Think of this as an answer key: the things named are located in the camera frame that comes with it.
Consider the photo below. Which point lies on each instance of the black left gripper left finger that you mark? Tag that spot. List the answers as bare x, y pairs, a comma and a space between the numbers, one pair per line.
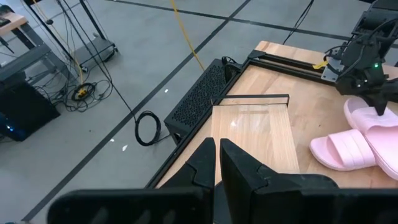
186, 199

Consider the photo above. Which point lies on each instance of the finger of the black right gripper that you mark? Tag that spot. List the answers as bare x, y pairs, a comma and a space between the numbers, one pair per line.
380, 107

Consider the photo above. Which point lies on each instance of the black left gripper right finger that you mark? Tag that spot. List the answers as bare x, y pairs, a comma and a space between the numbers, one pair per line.
248, 193

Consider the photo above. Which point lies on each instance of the pink slide sandal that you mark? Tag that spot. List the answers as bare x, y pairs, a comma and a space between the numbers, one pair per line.
382, 137
342, 149

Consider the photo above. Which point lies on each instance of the wooden shelf with black frame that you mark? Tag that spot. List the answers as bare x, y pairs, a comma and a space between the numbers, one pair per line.
252, 137

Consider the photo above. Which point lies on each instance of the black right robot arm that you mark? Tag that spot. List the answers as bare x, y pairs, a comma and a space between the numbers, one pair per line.
379, 18

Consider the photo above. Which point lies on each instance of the yellow tag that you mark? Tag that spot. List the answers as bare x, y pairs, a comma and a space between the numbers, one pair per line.
320, 65

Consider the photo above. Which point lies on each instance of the black perforated computer case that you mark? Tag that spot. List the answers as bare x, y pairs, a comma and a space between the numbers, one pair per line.
199, 99

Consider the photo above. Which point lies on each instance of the black metal stand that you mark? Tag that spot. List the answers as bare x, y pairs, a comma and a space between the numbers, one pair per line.
93, 46

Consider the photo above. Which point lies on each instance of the black computer tower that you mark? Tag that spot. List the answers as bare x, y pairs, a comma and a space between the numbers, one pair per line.
25, 109

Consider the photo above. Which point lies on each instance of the wooden desk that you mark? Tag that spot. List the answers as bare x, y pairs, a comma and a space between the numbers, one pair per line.
11, 22

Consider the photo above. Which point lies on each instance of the black aluminium table frame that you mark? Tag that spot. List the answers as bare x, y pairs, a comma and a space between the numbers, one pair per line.
292, 62

